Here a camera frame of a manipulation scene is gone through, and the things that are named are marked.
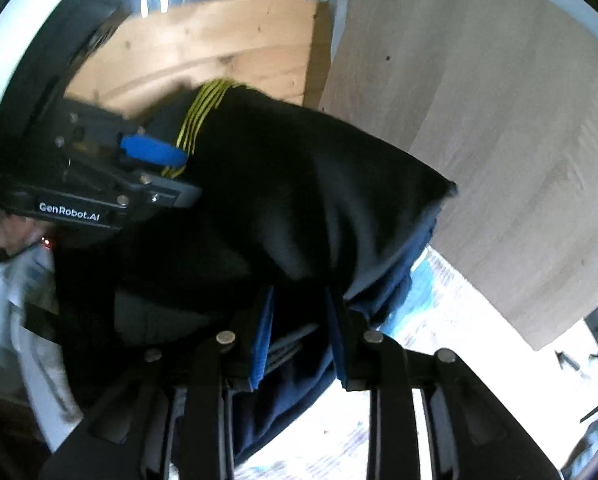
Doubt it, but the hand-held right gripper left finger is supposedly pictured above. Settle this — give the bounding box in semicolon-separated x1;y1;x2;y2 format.
40;284;276;480

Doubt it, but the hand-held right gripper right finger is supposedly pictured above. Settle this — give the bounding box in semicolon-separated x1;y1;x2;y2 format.
325;286;550;480

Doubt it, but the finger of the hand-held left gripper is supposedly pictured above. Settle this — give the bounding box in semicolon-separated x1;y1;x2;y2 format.
125;169;203;210
115;119;190;169

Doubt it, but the dark navy yellow-striped garment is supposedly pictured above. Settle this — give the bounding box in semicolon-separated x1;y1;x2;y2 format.
54;78;460;467

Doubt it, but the plywood board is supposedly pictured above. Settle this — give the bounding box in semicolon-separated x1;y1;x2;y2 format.
63;0;336;122

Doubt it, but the light wooden panel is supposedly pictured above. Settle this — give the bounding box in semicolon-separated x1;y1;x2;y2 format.
317;0;598;353

